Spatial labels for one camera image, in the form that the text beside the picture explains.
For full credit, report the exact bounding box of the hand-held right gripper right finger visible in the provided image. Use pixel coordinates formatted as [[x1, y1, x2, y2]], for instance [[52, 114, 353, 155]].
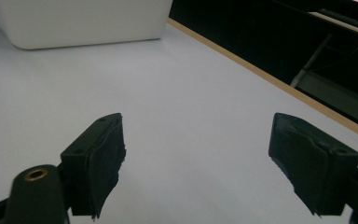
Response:
[[268, 112, 358, 217]]

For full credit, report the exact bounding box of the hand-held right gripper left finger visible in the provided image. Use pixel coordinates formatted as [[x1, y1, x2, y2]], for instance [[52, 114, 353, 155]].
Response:
[[60, 112, 127, 220]]

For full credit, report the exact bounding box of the white plastic basket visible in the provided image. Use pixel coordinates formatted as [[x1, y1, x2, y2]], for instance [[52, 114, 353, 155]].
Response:
[[0, 0, 174, 51]]

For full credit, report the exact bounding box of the grey metal stand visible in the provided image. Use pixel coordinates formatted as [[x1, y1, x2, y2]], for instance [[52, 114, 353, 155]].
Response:
[[290, 33, 358, 133]]

